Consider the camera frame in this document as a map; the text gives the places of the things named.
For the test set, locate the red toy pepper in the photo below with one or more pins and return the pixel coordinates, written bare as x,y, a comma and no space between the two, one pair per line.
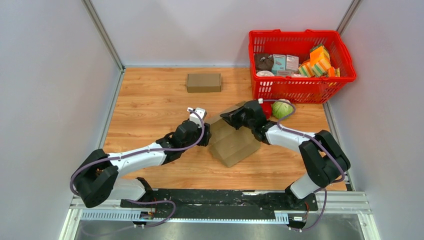
267,109

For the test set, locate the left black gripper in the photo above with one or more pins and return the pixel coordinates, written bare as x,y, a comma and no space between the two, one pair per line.
207,136

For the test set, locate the red plastic shopping basket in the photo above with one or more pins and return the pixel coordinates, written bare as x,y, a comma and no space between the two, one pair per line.
293,86

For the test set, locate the white round lid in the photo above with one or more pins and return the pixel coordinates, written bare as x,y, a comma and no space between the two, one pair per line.
264,73

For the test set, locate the brown round toy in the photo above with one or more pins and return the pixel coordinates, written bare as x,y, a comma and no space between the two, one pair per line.
263,62

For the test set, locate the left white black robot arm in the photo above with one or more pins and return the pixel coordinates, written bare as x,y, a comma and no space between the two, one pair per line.
100,176

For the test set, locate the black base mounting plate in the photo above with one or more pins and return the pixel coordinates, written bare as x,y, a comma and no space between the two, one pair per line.
223,204

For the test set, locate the brown cardboard paper box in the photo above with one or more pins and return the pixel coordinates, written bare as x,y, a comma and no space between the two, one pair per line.
203,83

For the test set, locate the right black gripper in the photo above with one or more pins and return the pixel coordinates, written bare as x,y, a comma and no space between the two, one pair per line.
231,118

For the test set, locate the cardboard sheet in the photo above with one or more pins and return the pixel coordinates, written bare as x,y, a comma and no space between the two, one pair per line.
228,145

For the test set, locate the green toy cabbage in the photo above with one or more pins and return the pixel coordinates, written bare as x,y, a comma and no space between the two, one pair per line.
282,109

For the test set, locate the orange green striped sponge stack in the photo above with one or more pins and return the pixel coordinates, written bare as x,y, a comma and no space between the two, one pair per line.
318,64

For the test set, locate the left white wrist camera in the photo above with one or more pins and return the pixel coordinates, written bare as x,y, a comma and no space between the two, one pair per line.
197,115

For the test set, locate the grey small carton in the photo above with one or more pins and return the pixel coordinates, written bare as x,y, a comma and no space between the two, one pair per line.
292,63

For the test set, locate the teal small carton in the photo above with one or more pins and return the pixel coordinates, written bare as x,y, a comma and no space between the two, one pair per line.
279,63

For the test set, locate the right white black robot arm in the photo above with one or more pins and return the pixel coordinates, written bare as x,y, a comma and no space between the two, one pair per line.
324,160

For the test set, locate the aluminium frame rail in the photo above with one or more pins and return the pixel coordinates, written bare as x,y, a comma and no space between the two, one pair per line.
341,215

